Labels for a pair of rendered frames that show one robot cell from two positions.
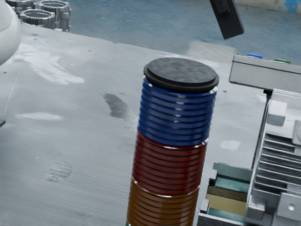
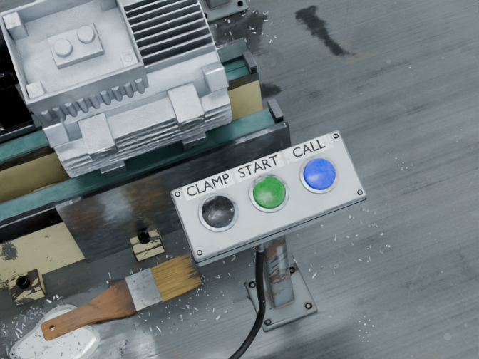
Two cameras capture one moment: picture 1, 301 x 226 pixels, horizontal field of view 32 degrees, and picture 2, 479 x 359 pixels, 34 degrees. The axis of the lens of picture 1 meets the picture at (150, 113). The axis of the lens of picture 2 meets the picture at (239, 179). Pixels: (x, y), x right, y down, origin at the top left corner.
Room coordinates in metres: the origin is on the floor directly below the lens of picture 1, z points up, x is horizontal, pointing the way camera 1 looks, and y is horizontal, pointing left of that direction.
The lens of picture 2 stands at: (1.26, -0.39, 1.66)
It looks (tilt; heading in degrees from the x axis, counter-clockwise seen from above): 56 degrees down; 158
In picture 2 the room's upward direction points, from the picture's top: 11 degrees counter-clockwise
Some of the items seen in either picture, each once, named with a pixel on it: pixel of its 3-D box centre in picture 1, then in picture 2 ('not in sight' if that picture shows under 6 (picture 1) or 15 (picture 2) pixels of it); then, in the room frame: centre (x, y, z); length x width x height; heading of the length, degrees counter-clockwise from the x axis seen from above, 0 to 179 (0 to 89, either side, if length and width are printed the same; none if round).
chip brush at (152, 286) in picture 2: not in sight; (120, 299); (0.78, -0.38, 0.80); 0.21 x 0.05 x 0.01; 81
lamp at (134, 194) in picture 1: (162, 197); not in sight; (0.39, -0.02, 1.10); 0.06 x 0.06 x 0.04
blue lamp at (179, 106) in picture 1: (176, 104); not in sight; (0.39, -0.02, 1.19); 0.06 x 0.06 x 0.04
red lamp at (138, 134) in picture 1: (169, 153); not in sight; (0.39, -0.02, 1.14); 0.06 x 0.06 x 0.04
